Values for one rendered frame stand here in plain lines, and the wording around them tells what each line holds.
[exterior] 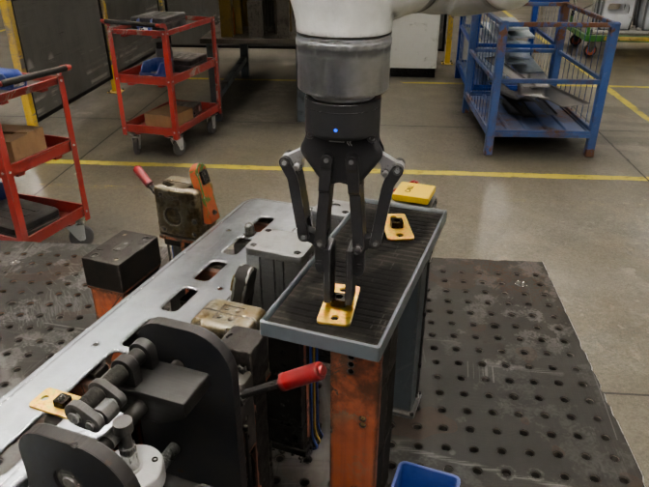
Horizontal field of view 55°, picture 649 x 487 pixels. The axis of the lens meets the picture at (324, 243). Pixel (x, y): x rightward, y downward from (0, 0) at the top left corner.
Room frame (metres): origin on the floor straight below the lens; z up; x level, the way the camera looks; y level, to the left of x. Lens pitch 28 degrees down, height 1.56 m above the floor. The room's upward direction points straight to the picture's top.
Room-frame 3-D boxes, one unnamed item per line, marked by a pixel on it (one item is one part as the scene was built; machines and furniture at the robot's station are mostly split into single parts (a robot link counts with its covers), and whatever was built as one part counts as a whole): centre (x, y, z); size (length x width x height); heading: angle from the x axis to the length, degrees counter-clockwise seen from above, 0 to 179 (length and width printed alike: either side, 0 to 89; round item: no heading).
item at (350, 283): (0.61, -0.03, 1.20); 0.03 x 0.01 x 0.07; 168
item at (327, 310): (0.61, -0.02, 1.17); 0.08 x 0.04 x 0.01; 169
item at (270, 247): (0.86, 0.07, 0.90); 0.13 x 0.10 x 0.41; 69
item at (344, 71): (0.61, -0.02, 1.43); 0.09 x 0.09 x 0.06
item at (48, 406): (0.62, 0.34, 1.01); 0.08 x 0.04 x 0.01; 69
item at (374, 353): (0.71, -0.06, 1.16); 0.37 x 0.14 x 0.02; 159
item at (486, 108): (4.99, -1.62, 0.47); 1.20 x 0.80 x 0.95; 177
